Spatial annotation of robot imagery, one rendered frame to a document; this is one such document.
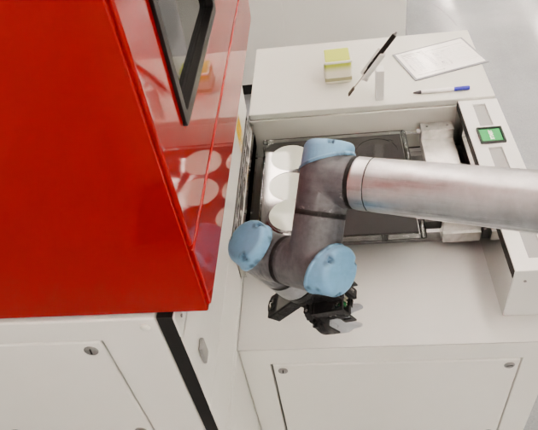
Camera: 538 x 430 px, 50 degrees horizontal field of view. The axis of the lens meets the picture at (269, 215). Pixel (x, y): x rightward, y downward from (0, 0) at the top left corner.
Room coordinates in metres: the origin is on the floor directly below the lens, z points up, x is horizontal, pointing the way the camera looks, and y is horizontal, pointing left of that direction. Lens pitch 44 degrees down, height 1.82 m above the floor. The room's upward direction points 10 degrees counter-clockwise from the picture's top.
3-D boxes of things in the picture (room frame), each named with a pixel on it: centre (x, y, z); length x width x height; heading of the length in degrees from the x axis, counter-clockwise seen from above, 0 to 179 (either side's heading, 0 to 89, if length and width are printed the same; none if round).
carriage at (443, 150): (0.99, -0.43, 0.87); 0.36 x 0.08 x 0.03; 171
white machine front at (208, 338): (0.86, 0.09, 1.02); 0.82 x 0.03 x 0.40; 171
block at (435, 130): (1.15, -0.46, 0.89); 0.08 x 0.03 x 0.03; 81
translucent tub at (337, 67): (1.37, -0.25, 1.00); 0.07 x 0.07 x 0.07; 83
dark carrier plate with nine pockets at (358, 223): (1.01, -0.17, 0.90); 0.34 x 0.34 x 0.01; 81
